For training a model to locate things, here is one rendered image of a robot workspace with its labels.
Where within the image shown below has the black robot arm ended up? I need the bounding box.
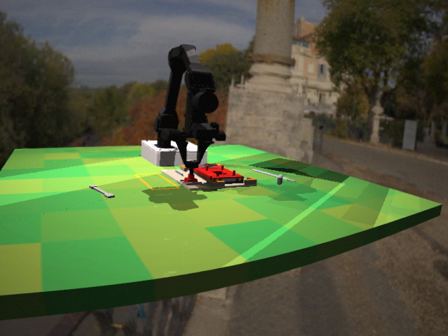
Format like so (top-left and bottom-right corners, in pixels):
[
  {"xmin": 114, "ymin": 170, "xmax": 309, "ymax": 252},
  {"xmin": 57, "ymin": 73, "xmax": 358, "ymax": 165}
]
[{"xmin": 154, "ymin": 44, "xmax": 219, "ymax": 148}]

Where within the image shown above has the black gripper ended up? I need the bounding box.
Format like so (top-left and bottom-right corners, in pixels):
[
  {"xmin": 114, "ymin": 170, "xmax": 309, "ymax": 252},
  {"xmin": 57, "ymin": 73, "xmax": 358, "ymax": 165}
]
[{"xmin": 160, "ymin": 111, "xmax": 226, "ymax": 164}]

